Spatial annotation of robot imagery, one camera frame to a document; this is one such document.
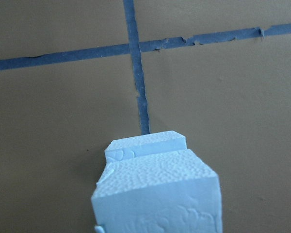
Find light blue cube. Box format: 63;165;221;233
104;131;187;163
91;150;223;233

